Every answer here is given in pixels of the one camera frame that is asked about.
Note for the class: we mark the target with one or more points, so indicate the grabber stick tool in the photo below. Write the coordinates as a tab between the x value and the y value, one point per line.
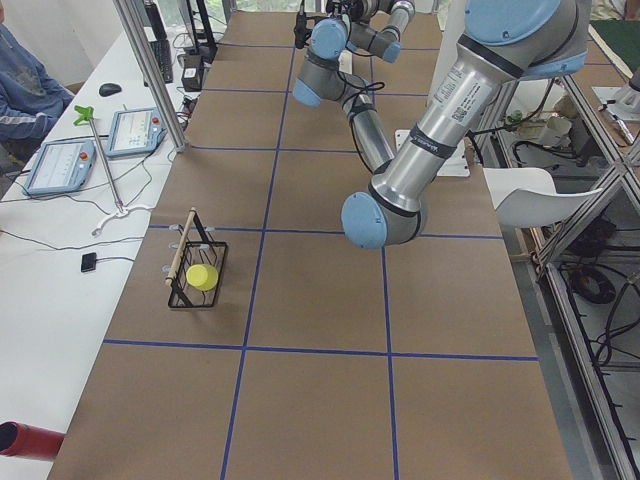
86	115

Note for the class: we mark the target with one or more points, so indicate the black box with label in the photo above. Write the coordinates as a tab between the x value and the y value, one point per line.
193	73

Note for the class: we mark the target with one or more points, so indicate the black computer mouse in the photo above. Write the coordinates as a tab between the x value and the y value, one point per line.
108	89

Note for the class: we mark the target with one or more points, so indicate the teach pendant tablet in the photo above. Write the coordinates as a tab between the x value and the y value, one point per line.
60	167
135	132

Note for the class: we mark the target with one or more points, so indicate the black wire cup rack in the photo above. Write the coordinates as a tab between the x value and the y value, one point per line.
201	248

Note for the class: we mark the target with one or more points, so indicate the yellow cup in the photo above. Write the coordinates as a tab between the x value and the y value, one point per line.
203	277

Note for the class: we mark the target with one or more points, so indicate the black keyboard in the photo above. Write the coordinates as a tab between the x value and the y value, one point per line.
161	50

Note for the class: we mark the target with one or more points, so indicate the white chair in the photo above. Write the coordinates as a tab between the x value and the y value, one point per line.
527	197

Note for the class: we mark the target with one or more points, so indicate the small black device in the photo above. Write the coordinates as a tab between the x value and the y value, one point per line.
88	262

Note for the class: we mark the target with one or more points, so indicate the red tube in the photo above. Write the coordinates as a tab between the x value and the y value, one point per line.
29	442

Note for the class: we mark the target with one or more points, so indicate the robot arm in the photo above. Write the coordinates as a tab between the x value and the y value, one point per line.
503	41
347	30

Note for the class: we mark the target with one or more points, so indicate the seated person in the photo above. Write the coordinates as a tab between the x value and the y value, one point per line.
31	100

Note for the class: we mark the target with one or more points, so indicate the wooden rack handle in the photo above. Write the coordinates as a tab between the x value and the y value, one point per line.
174	266

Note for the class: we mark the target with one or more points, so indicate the aluminium frame post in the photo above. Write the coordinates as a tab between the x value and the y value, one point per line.
133	27

